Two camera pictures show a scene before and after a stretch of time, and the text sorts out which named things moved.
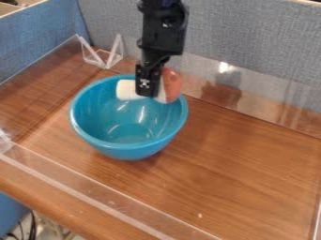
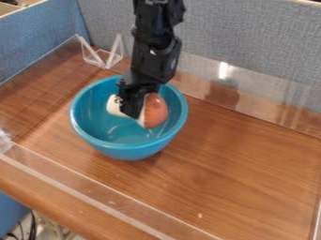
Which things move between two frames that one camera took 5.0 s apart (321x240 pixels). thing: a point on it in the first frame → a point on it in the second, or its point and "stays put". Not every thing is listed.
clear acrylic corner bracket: x=102 y=58 stays put
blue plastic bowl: x=126 y=129 stays put
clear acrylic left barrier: x=62 y=58 stays put
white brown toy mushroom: x=170 y=90 → x=153 y=110
